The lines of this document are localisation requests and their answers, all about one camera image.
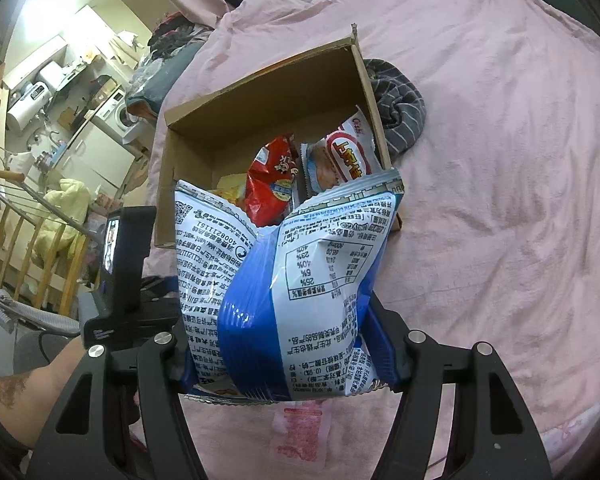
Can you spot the white washing machine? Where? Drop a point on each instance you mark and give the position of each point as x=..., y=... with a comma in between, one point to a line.
x=113, y=118

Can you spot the pink bed duvet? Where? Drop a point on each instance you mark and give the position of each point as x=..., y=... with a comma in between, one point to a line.
x=501, y=217

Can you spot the bare forearm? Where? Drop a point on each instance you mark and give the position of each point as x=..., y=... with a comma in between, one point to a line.
x=27, y=399

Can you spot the pile of clothes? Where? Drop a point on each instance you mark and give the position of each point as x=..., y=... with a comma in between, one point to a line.
x=171, y=48

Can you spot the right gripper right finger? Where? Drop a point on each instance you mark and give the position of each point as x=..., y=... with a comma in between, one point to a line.
x=491, y=431

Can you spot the wooden stair railing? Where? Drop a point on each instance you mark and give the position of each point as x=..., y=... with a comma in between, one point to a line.
x=53, y=287

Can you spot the blue white snack bag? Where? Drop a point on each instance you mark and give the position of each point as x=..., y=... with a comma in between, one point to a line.
x=283, y=313

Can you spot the white red snack pack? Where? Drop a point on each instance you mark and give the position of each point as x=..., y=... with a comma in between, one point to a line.
x=345, y=154

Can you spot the white water heater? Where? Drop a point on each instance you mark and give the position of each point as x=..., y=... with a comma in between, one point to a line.
x=24, y=110

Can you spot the grey striped cloth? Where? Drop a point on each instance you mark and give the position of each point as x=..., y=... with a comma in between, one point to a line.
x=401, y=107

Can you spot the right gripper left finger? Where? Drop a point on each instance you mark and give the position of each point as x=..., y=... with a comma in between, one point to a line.
x=120, y=417

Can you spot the brown cardboard box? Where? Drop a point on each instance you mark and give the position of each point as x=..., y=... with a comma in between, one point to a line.
x=307, y=95

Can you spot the red snack bag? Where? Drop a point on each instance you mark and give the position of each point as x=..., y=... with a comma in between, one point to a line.
x=270, y=180

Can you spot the yellow plush blanket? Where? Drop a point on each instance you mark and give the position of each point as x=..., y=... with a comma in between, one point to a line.
x=61, y=209

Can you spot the white kitchen cabinet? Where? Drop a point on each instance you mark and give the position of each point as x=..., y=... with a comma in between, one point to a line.
x=96, y=160

